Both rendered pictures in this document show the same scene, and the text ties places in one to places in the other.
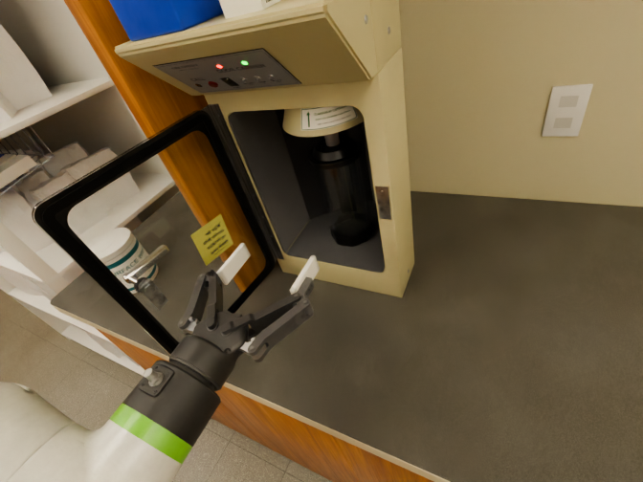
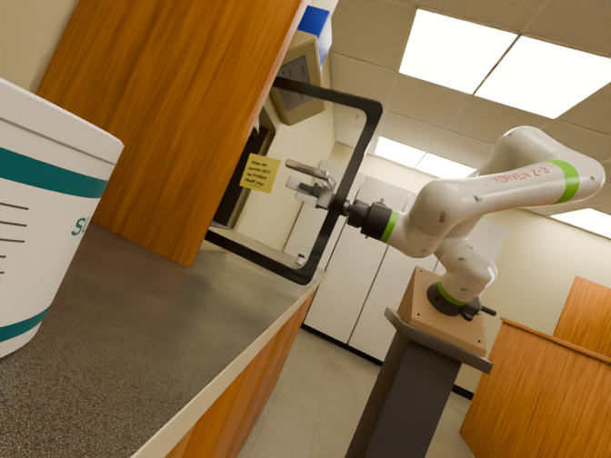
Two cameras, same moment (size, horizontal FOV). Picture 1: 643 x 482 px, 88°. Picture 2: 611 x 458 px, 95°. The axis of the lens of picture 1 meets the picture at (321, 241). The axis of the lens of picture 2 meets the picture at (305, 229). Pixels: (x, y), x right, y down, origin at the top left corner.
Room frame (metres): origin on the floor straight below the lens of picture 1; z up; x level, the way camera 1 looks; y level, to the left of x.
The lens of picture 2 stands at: (0.70, 0.80, 1.08)
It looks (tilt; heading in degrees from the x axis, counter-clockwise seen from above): 2 degrees up; 243
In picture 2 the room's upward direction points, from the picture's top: 23 degrees clockwise
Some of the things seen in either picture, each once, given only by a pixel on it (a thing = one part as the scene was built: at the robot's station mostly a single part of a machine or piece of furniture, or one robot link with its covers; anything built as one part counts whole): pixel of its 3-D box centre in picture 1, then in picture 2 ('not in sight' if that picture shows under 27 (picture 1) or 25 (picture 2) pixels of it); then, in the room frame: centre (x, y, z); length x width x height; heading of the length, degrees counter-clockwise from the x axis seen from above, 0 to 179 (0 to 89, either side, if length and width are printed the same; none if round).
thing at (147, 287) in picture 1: (153, 294); not in sight; (0.42, 0.30, 1.18); 0.02 x 0.02 x 0.06; 46
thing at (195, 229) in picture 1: (193, 247); (281, 171); (0.51, 0.23, 1.19); 0.30 x 0.01 x 0.40; 136
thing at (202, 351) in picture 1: (214, 344); (348, 210); (0.27, 0.17, 1.20); 0.09 x 0.08 x 0.07; 143
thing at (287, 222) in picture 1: (337, 165); not in sight; (0.64, -0.08, 1.19); 0.26 x 0.24 x 0.35; 53
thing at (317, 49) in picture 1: (243, 60); (296, 89); (0.50, 0.03, 1.46); 0.32 x 0.12 x 0.10; 53
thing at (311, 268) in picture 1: (305, 278); not in sight; (0.34, 0.04, 1.20); 0.07 x 0.01 x 0.03; 143
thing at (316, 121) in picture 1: (325, 99); not in sight; (0.61, -0.08, 1.34); 0.18 x 0.18 x 0.05
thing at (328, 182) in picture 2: not in sight; (310, 173); (0.48, 0.30, 1.20); 0.10 x 0.05 x 0.03; 136
